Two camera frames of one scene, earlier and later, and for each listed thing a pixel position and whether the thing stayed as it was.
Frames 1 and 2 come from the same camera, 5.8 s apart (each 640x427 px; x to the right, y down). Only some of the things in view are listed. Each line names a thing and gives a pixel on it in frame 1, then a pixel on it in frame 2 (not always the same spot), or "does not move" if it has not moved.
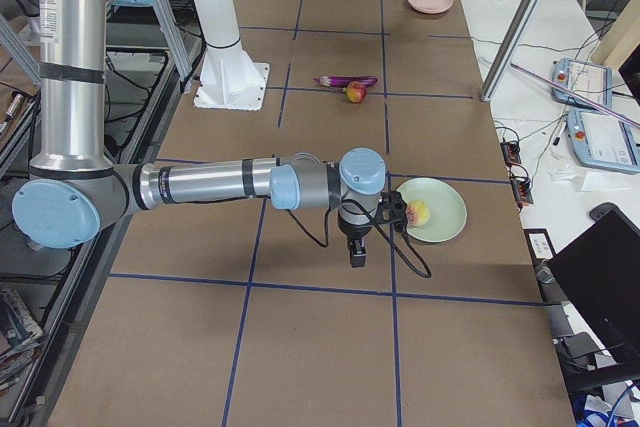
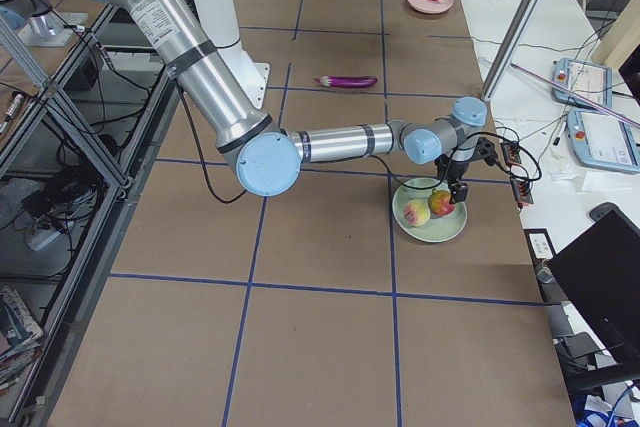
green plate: x=447 y=211 does not move
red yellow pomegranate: x=356 y=92 -> x=439 y=203
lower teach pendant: x=600 y=140 does not move
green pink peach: x=417 y=213 does not move
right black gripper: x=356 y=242 -> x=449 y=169
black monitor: x=599 y=272 does not move
